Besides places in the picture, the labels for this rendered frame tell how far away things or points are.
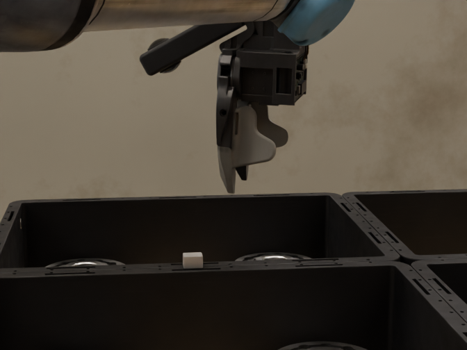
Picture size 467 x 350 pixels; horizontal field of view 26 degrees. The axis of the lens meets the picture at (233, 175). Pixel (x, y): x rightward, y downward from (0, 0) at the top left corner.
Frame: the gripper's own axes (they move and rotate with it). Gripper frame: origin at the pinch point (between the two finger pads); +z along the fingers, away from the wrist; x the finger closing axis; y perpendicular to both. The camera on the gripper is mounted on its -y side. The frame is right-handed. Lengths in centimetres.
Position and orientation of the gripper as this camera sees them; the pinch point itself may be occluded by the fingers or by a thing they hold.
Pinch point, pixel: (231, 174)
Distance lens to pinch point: 108.6
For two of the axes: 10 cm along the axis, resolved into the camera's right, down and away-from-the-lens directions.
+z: -0.2, 9.7, 2.6
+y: 9.7, 0.8, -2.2
